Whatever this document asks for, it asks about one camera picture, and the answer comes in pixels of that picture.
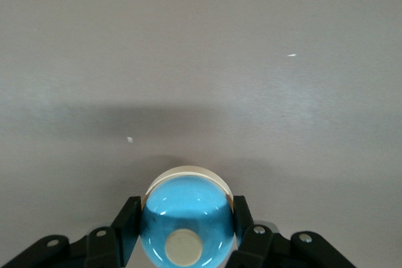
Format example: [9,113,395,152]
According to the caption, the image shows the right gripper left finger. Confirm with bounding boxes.
[0,195,143,268]

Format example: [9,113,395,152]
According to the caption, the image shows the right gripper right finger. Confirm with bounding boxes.
[225,195,357,268]

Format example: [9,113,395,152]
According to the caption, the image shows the blue dome bell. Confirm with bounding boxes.
[140,164,236,268]

